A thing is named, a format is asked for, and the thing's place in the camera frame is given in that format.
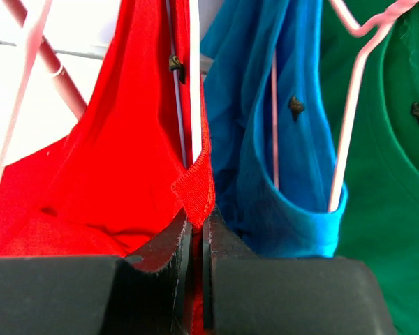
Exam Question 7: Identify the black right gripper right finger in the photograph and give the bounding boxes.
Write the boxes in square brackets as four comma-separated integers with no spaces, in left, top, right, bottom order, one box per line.
[203,210,396,335]

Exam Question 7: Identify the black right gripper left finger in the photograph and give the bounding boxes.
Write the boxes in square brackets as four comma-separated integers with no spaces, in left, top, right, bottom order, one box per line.
[0,211,193,335]

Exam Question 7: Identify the red t-shirt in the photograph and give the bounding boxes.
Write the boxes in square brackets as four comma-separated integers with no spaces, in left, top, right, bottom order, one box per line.
[0,0,215,334]

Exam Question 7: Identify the light blue wire hanger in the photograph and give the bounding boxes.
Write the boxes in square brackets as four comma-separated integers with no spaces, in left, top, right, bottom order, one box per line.
[166,1,203,168]

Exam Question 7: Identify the green t-shirt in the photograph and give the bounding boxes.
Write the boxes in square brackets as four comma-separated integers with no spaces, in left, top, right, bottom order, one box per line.
[337,4,419,334]

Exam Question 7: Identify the blue t-shirt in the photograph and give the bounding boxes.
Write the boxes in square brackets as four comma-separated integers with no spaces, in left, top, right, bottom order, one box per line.
[200,1,347,258]

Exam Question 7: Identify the pink plastic hanger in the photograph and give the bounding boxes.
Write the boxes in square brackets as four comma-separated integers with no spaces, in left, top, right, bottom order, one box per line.
[0,1,87,182]

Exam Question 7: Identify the thin pink wire hanger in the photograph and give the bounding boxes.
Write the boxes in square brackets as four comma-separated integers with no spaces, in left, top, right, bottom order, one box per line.
[257,1,419,221]

